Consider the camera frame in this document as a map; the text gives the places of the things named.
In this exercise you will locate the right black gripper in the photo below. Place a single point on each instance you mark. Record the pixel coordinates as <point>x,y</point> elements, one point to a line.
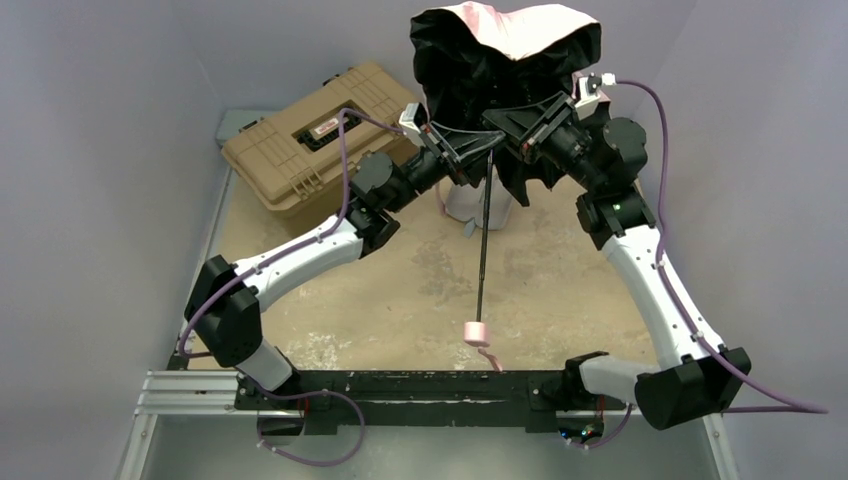
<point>536,127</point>

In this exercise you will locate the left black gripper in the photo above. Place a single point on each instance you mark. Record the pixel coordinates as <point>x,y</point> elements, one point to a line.
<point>448,151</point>

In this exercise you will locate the pink grey umbrella case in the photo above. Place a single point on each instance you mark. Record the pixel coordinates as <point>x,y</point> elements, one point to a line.
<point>466,203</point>

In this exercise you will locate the pink umbrella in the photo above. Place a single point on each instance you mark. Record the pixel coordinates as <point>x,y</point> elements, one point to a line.
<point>471,57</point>

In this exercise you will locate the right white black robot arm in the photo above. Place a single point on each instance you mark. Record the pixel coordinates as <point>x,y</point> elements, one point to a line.
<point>694,375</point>

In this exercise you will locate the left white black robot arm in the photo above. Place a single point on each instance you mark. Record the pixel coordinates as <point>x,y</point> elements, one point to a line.
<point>228,298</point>

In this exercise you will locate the tan plastic toolbox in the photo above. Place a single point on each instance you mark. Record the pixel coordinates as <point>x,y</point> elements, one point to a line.
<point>292,157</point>

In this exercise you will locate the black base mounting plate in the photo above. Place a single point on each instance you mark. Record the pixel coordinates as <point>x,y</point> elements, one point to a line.
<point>537,401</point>

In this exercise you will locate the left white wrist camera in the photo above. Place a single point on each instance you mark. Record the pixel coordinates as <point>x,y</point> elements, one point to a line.
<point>412,121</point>

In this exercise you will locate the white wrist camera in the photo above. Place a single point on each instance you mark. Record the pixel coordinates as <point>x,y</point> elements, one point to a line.
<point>412,121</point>
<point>588,92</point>

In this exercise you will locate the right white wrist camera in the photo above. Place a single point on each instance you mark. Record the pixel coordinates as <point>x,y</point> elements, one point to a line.
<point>588,92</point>

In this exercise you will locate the aluminium frame rail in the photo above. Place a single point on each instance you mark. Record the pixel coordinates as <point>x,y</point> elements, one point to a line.
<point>187,427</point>

